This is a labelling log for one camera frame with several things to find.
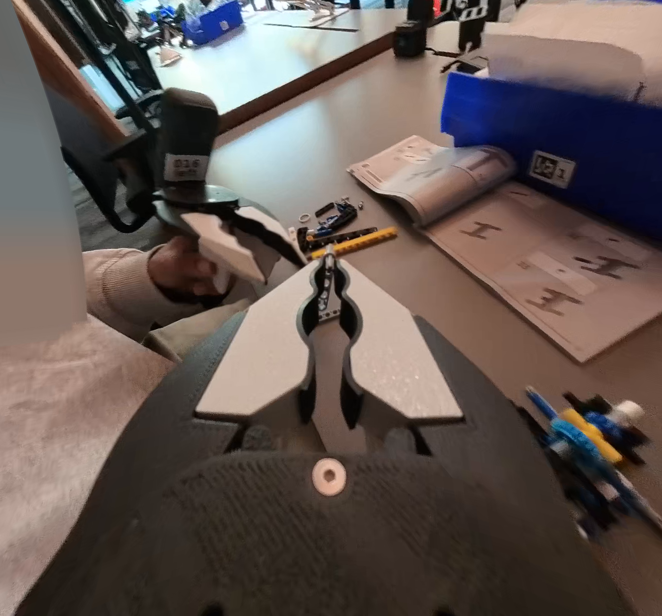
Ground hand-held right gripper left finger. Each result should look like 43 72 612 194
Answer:
195 259 327 426

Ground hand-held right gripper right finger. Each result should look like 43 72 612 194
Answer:
331 259 464 430

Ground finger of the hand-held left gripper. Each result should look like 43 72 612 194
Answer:
220 204 311 266
180 212 268 285

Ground grey lego beam with holes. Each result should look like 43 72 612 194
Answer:
313 266 344 324

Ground person's left forearm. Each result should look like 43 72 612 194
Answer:
82 246 249 361

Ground black lego beam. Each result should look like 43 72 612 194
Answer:
304 225 379 243

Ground yellow lego beam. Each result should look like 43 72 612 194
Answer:
309 226 399 261

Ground open lego instruction booklet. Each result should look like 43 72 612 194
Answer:
347 135 662 364

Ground blue yellow lego assembly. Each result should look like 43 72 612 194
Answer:
523 386 653 542

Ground person's left hand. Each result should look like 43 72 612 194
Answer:
147 240 232 312

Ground black office chair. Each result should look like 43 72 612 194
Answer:
59 90 167 235

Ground blue plastic bin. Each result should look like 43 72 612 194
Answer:
440 70 662 240
180 0 245 48

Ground person's zip hoodie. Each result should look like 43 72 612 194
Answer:
0 313 179 616

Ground black cube device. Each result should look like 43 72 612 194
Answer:
393 20 428 58

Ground flat black device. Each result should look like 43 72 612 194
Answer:
441 57 490 77

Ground black stand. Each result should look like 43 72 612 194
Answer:
457 0 506 54

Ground white paper sheets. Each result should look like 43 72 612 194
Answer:
483 2 662 106

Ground black metal frame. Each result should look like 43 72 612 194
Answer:
14 0 165 128

